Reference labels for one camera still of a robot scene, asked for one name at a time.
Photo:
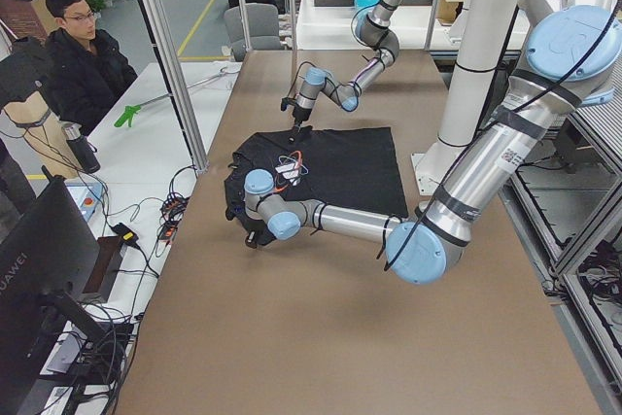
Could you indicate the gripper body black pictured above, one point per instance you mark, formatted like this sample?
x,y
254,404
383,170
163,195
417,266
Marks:
x,y
300,115
253,229

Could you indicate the black graphic t-shirt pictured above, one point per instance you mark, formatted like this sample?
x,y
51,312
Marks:
x,y
347,168

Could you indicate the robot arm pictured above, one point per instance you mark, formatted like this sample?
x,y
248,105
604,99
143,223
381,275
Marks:
x,y
521,65
372,30

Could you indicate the grey office chair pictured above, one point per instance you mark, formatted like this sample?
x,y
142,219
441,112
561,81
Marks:
x,y
263,29

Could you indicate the blue plastic bin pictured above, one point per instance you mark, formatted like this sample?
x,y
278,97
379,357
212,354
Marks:
x,y
362,4

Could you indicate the black power adapter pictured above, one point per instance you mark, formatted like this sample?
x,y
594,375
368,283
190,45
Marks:
x,y
127,235

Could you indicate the green grabber tool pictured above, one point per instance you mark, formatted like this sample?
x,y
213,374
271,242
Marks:
x,y
127,116

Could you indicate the teach pendant with red button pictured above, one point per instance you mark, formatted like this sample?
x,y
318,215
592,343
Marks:
x,y
87,196

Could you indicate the brown cardboard box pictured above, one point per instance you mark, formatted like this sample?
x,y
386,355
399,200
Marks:
x,y
448,10

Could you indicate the black water bottle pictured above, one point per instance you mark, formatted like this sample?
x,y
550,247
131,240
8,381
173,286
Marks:
x,y
80,147

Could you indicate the black Huawei monitor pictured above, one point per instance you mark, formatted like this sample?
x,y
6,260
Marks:
x,y
46,261

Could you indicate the seated man black jacket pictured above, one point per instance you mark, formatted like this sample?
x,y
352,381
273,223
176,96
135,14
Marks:
x,y
89,73

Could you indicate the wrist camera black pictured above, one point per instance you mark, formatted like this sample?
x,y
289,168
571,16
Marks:
x,y
287,102
234,212

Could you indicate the aluminium frame post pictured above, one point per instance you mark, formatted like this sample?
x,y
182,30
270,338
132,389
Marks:
x,y
157,25

